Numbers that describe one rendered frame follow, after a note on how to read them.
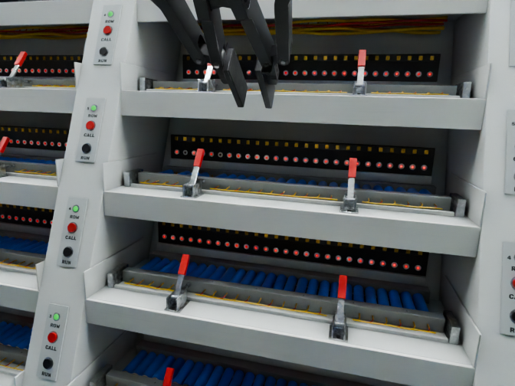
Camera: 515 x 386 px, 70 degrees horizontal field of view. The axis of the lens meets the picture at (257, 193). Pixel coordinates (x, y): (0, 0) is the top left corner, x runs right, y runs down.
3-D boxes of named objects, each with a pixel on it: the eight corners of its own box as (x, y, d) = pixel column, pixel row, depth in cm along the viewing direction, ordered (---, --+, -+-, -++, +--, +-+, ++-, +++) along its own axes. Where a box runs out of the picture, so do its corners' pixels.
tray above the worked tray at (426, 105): (481, 129, 54) (497, 30, 51) (121, 115, 68) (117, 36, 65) (447, 126, 74) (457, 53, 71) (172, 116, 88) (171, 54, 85)
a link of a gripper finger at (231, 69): (228, 70, 38) (222, 70, 39) (244, 108, 45) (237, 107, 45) (234, 47, 39) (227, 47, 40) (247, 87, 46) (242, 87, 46)
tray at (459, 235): (476, 257, 52) (487, 192, 50) (104, 215, 66) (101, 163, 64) (442, 220, 71) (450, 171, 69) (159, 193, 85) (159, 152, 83)
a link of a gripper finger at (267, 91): (259, 47, 39) (266, 47, 39) (269, 88, 45) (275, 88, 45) (254, 70, 38) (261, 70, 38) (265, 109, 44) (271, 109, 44)
